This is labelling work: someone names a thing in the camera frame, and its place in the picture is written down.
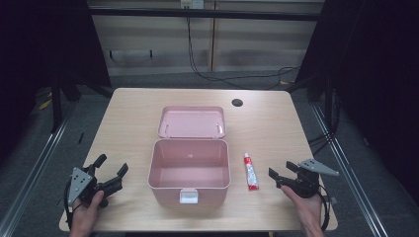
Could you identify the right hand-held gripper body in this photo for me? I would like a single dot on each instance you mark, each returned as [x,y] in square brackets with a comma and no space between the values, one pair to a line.
[308,184]

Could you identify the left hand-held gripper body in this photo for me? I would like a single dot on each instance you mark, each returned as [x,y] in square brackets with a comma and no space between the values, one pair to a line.
[79,184]

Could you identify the white and red tube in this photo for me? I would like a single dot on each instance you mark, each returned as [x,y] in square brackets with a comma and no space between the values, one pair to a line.
[251,173]

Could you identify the pink plastic storage box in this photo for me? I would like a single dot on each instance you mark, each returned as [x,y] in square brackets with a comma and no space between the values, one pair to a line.
[189,164]

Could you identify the person's right hand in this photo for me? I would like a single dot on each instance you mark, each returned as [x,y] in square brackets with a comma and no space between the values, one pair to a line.
[309,210]

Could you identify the person's left hand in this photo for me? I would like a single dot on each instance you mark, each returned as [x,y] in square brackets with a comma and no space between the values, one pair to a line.
[84,217]

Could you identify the black metal stand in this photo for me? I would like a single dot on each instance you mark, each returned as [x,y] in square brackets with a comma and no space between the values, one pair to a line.
[56,105]
[328,105]

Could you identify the yellow floor tape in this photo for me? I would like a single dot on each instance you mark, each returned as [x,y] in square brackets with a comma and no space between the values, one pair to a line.
[45,104]

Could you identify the black table grommet hole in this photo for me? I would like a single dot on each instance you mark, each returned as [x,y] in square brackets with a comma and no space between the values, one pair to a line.
[237,102]

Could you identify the black curtain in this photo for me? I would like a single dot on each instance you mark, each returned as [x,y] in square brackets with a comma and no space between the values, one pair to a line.
[39,42]
[378,65]

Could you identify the black horizontal metal bar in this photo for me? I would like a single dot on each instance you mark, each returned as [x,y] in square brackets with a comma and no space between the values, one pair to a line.
[204,14]

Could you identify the silver floor rail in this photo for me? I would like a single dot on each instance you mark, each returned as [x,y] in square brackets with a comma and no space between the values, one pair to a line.
[352,177]
[29,187]

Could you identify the white wall power outlet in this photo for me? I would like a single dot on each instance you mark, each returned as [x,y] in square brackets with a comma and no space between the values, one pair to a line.
[192,4]

